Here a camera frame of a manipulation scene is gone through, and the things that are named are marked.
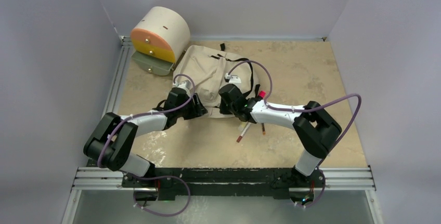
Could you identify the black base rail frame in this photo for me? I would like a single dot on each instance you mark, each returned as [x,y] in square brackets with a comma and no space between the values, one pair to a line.
[277,183]

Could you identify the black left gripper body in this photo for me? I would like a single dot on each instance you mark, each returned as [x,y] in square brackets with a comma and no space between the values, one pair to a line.
[190,110]

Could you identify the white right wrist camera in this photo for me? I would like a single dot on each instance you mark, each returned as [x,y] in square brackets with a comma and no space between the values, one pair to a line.
[232,79]

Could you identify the aluminium side rail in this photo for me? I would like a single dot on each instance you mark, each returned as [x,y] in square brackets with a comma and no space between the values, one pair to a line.
[109,76]

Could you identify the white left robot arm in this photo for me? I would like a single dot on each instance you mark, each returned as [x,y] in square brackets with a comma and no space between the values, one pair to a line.
[111,142]

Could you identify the beige canvas backpack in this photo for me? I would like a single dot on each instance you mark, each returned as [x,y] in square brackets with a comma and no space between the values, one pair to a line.
[207,68]

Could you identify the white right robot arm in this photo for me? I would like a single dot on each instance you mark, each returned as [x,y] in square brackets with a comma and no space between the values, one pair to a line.
[316,129]

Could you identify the white brown marker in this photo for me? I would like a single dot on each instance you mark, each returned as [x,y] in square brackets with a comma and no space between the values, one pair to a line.
[243,132]

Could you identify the thin red pen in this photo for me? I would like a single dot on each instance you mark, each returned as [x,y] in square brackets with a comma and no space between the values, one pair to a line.
[263,128]

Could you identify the round drawer cabinet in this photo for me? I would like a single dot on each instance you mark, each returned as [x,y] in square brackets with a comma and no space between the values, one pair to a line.
[159,39]

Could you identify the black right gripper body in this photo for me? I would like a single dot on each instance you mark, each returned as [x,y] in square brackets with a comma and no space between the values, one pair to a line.
[227,109]

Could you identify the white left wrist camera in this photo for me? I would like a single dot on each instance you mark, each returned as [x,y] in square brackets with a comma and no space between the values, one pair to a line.
[186,84]

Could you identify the black pink highlighter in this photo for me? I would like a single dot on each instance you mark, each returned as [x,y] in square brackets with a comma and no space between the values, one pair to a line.
[261,95]

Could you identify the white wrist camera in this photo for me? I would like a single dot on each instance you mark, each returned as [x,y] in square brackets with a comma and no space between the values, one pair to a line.
[232,79]
[186,84]

